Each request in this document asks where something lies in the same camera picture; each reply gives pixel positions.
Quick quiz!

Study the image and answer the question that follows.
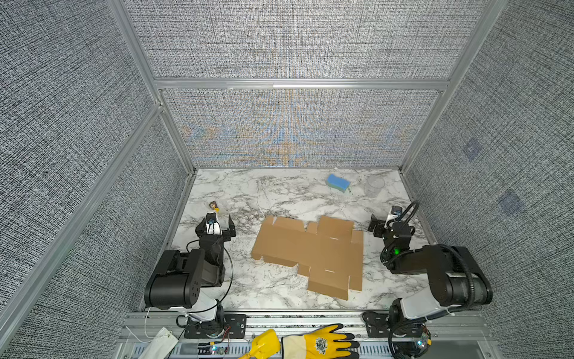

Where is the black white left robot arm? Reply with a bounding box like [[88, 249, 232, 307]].
[[143, 212, 236, 325]]

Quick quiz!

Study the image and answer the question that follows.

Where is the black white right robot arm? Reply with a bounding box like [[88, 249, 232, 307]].
[[363, 214, 493, 337]]

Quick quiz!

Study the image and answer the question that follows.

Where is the yellow black work glove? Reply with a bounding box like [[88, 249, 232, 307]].
[[281, 323, 360, 359]]

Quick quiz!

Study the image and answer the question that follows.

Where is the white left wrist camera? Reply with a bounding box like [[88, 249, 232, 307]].
[[205, 212, 222, 236]]

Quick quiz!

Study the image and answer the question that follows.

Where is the aluminium front rail frame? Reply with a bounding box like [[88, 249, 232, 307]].
[[112, 310, 503, 358]]

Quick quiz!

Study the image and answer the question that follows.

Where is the clear round plastic lid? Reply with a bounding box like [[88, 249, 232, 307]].
[[366, 175, 386, 191]]

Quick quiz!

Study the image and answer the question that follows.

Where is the brown cardboard box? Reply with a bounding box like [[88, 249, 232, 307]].
[[251, 216, 364, 301]]

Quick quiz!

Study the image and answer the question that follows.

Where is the white paper tag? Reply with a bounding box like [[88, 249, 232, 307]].
[[139, 328, 179, 359]]

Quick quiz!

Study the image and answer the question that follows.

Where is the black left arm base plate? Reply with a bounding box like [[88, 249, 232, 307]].
[[183, 314, 248, 340]]

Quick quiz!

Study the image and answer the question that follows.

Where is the blue green sponge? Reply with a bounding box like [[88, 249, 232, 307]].
[[326, 174, 351, 193]]

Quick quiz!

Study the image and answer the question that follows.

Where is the small brown yellow toy figure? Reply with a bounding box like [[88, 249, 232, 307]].
[[209, 201, 220, 212]]

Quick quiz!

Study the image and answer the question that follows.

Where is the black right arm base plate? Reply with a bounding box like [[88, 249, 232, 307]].
[[361, 311, 431, 338]]

